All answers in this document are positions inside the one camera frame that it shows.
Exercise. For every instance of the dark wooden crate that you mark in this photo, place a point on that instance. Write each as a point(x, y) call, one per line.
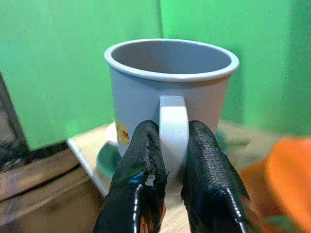
point(43, 189)

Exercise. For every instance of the white plate with green pattern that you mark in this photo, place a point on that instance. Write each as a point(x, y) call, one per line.
point(109, 157)

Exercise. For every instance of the black frame panel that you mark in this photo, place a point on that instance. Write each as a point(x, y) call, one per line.
point(12, 121)

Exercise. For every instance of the green backdrop curtain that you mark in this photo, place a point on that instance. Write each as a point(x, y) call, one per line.
point(155, 60)

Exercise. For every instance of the grey mug with yellow label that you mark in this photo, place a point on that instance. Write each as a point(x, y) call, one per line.
point(170, 102)

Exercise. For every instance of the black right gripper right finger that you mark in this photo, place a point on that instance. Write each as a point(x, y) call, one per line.
point(209, 170)

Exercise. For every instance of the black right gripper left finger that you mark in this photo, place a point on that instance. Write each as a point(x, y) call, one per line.
point(136, 170)

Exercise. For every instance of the orange cloth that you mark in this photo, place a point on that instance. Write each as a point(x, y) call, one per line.
point(281, 179)

